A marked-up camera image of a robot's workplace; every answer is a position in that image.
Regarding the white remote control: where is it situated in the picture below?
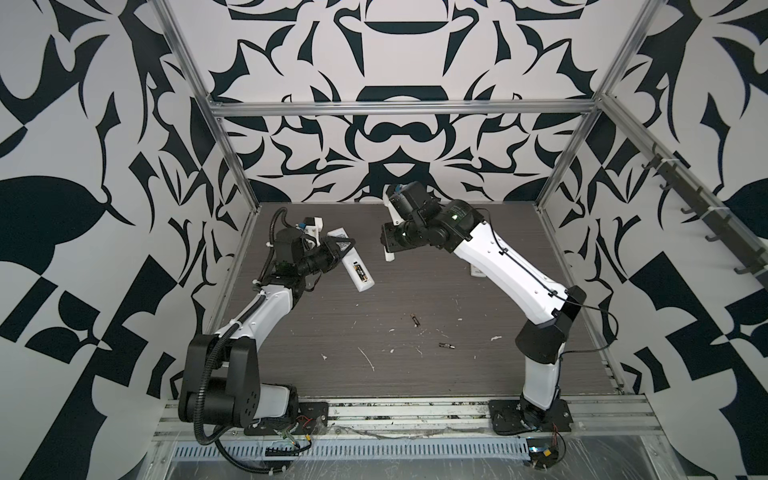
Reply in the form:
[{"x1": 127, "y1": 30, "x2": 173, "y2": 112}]
[{"x1": 327, "y1": 228, "x2": 375, "y2": 292}]

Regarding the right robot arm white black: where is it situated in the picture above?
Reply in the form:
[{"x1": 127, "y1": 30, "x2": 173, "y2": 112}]
[{"x1": 381, "y1": 182, "x2": 586, "y2": 432}]

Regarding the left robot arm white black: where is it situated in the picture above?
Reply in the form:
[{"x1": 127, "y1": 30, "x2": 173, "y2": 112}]
[{"x1": 178, "y1": 227, "x2": 355, "y2": 444}]

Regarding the white remote on table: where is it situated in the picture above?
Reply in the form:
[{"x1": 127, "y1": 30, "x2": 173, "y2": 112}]
[{"x1": 470, "y1": 264, "x2": 486, "y2": 278}]

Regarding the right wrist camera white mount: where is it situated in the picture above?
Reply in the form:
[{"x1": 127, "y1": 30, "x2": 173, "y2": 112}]
[{"x1": 382, "y1": 195, "x2": 404, "y2": 262}]

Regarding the black corrugated cable conduit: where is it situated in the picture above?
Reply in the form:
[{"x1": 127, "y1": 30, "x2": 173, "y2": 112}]
[{"x1": 193, "y1": 206, "x2": 289, "y2": 475}]

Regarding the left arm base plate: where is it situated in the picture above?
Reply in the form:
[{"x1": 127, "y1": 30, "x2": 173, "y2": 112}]
[{"x1": 244, "y1": 401, "x2": 329, "y2": 436}]

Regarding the aluminium frame crossbar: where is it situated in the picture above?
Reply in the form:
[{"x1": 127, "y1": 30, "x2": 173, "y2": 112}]
[{"x1": 209, "y1": 99, "x2": 596, "y2": 118}]

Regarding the white slotted cable duct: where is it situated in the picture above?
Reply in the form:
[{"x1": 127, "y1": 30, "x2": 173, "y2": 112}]
[{"x1": 167, "y1": 436, "x2": 532, "y2": 462}]

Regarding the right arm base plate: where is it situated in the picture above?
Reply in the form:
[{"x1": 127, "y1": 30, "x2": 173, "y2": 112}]
[{"x1": 488, "y1": 398, "x2": 573, "y2": 436}]

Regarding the small circuit board with wires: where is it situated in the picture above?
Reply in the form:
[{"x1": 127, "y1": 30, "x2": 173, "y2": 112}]
[{"x1": 524, "y1": 436, "x2": 567, "y2": 471}]

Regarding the black hook rack rail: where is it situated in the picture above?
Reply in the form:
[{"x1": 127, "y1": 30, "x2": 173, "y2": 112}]
[{"x1": 643, "y1": 144, "x2": 767, "y2": 289}]

